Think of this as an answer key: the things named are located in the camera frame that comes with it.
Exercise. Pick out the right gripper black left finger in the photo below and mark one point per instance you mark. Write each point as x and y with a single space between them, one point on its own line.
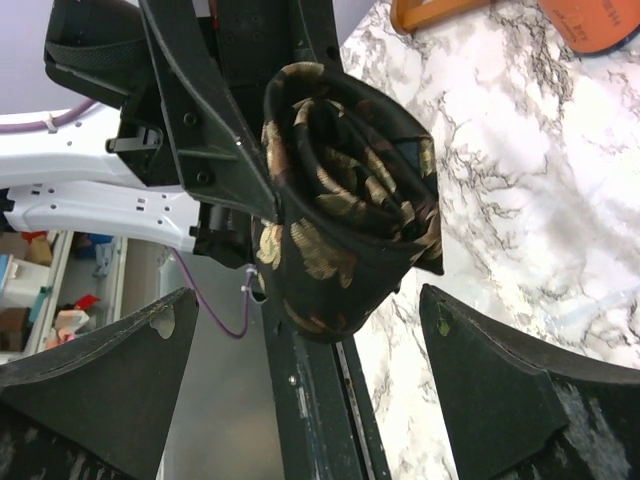
100 406

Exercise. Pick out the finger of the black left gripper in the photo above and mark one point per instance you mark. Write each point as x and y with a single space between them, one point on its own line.
217 158

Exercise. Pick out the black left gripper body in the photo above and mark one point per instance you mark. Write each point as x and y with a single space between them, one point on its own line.
250 41

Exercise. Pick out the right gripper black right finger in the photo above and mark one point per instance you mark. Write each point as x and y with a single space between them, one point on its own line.
516 407

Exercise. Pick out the black gold floral tie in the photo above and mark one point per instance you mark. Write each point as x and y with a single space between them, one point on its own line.
355 179

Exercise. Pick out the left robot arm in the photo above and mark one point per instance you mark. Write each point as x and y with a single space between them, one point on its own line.
62 177

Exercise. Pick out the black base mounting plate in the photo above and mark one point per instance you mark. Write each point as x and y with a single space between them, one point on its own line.
326 422

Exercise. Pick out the wooden tiered shelf rack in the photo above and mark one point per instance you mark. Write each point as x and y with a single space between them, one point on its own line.
408 16

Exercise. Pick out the orange pump bottle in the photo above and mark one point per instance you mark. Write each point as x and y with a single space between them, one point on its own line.
593 27

